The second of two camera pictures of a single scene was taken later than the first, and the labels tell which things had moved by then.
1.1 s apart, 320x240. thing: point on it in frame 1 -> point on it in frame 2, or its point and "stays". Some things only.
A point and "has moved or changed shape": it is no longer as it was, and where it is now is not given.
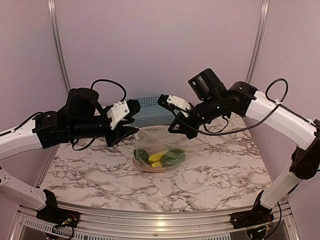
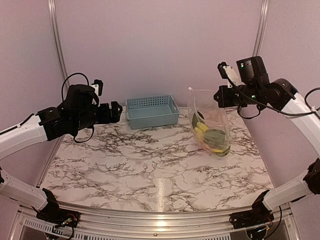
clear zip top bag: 157,149 -> 209,122
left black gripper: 121,132 -> 106,118
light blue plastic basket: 152,113 stays
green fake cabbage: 173,157 -> 215,138
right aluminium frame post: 258,41 stays
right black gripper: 183,129 -> 225,101
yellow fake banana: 155,160 has moved or changed shape
